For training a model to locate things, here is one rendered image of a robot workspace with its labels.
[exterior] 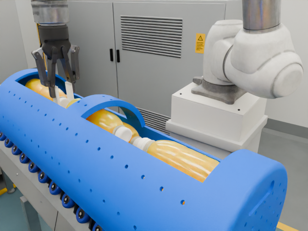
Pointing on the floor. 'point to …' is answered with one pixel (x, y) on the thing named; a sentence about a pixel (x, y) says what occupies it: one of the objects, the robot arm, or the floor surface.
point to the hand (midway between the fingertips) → (63, 95)
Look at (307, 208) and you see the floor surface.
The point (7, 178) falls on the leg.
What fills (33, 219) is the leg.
